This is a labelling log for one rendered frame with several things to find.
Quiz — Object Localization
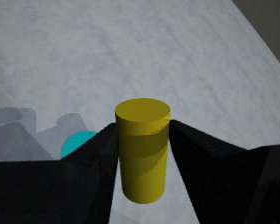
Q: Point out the teal circle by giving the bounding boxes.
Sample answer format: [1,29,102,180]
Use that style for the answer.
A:
[61,131,96,159]

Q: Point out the yellow cylinder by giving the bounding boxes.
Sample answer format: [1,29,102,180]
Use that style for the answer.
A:
[115,98,171,204]

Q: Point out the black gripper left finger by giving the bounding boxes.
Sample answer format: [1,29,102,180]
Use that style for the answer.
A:
[0,123,119,224]

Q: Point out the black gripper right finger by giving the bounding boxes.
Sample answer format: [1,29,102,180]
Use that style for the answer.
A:
[169,120,280,224]

